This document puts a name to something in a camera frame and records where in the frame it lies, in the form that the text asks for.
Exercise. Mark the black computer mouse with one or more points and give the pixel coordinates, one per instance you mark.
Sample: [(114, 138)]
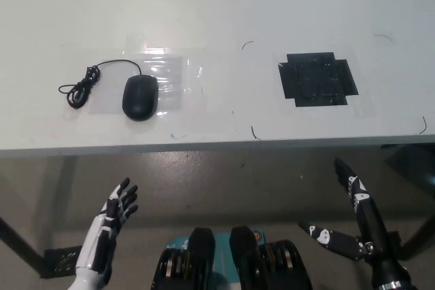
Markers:
[(140, 98)]

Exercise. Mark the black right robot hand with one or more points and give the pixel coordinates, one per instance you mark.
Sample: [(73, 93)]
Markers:
[(370, 225)]

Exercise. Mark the clear plastic film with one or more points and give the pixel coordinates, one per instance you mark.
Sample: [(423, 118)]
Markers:
[(170, 76)]

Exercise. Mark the black floor plate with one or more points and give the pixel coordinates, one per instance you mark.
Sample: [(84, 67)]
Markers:
[(63, 261)]

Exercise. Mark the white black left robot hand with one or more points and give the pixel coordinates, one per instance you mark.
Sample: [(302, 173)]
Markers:
[(98, 242)]

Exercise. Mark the black tape patch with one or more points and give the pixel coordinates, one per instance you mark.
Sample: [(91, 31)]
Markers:
[(317, 79)]

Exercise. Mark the black table leg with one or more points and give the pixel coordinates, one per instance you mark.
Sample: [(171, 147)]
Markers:
[(419, 235), (20, 240)]

